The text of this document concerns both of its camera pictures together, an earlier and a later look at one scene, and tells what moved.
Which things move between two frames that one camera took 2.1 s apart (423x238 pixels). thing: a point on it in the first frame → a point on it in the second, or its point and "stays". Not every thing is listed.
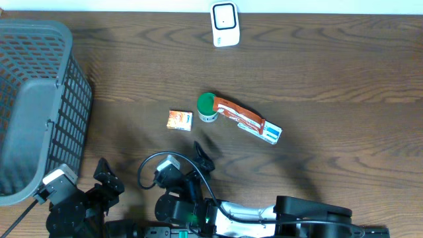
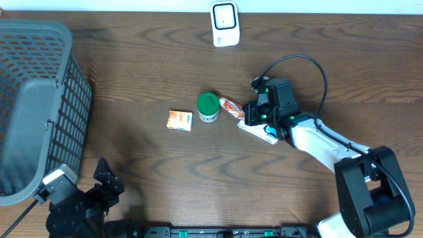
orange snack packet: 182,120 stays
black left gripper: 108,176 stays
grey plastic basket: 45,104 stays
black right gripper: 208,165 → 250,108
